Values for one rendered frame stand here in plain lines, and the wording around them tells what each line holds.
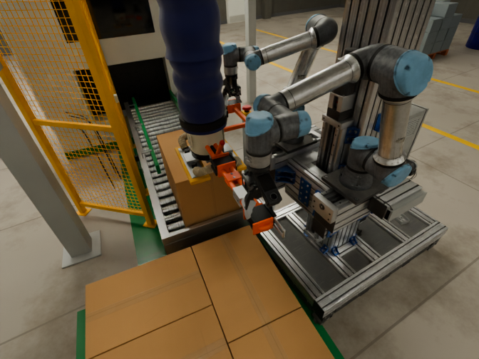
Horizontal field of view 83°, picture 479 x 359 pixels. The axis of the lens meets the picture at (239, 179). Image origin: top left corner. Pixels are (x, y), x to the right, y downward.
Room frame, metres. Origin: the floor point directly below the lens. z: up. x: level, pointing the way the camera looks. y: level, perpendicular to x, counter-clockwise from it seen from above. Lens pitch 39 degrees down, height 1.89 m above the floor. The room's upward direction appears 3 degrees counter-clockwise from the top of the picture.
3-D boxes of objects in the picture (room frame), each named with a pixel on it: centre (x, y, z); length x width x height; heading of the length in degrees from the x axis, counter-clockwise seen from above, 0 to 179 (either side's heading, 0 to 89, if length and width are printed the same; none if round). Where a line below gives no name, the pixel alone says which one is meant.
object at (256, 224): (0.64, -0.06, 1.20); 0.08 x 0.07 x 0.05; 21
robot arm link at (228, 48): (1.55, 0.01, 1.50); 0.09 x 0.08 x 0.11; 94
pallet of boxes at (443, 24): (6.59, -4.29, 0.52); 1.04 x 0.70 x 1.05; 118
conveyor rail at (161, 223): (2.17, 0.91, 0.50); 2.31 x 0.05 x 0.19; 22
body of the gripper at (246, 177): (0.67, -0.06, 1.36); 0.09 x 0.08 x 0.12; 22
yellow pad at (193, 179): (1.17, 0.25, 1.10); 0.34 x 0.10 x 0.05; 21
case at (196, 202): (1.52, 0.28, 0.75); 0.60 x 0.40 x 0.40; 22
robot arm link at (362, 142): (1.00, -0.56, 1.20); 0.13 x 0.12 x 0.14; 21
